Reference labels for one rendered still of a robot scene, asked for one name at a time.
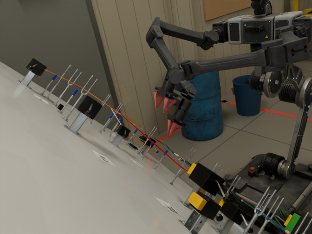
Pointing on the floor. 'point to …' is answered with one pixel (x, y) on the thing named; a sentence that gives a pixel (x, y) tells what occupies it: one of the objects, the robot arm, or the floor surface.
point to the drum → (204, 109)
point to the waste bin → (246, 97)
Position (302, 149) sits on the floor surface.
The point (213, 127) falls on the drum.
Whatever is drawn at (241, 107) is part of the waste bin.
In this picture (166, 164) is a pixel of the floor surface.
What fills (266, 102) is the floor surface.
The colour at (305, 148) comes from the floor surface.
